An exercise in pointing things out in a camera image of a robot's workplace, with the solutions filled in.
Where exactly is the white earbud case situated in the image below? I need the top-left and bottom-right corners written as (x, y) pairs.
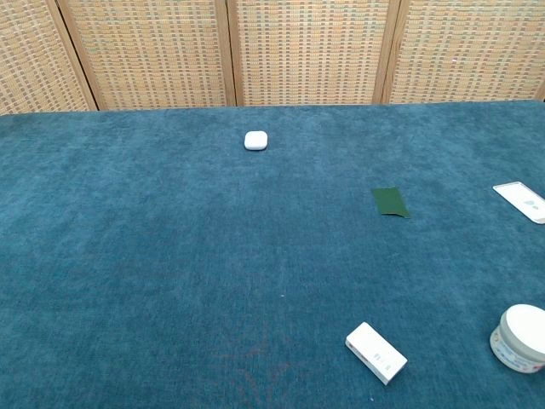
top-left (244, 130), bottom-right (269, 152)

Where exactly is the blue carpet table cover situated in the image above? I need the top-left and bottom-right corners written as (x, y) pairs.
top-left (0, 99), bottom-right (545, 409)

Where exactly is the woven folding screen panel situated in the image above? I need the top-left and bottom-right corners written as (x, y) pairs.
top-left (372, 0), bottom-right (545, 105)
top-left (215, 0), bottom-right (402, 107)
top-left (0, 0), bottom-right (100, 116)
top-left (45, 0), bottom-right (237, 111)

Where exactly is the white rectangular box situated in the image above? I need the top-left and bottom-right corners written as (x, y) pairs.
top-left (345, 321), bottom-right (409, 387)

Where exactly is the white card with grey print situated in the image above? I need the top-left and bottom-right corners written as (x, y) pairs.
top-left (492, 181), bottom-right (545, 225)

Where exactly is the white round cap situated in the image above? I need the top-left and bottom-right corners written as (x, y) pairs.
top-left (489, 303), bottom-right (545, 376)

